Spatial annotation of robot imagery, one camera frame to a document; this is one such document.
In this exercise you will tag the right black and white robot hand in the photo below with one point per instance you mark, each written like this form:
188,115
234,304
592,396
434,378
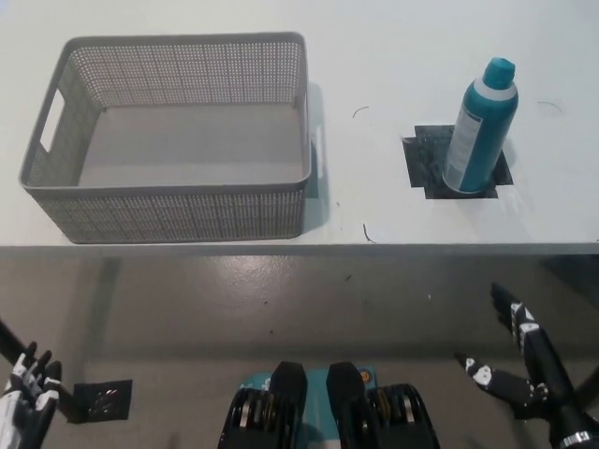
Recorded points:
547,369

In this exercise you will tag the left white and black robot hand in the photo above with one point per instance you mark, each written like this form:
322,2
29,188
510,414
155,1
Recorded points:
28,402

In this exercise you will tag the teal air purifying spray can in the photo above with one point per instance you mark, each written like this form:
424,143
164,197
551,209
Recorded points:
482,131

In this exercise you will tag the black tape square with notched corners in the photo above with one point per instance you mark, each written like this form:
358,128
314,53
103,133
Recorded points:
421,159

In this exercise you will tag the grey perforated plastic basket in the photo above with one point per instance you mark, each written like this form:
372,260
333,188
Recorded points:
187,215

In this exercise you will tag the black and teal robot torso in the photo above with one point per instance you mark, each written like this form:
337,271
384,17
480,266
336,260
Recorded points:
290,411

